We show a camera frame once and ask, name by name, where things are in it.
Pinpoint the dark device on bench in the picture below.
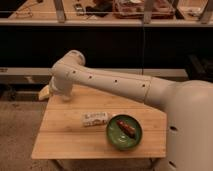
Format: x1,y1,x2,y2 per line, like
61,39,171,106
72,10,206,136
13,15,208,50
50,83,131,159
73,3,85,16

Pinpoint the wooden side table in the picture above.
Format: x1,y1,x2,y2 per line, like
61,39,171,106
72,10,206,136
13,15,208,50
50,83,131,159
31,83,168,171

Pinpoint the brown chocolate bar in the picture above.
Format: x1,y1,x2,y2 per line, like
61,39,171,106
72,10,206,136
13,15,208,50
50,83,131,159
116,120,136,138

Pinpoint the red tray on bench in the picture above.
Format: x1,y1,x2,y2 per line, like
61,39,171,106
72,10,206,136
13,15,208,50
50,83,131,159
113,0,175,19

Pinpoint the white snack packet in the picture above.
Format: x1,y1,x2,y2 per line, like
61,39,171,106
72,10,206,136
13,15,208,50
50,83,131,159
82,112,110,127

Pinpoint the green round plate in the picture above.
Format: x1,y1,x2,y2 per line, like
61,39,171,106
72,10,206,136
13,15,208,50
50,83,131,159
106,114,143,151

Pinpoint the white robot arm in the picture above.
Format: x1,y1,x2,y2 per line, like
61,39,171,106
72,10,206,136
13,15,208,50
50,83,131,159
39,50,213,171

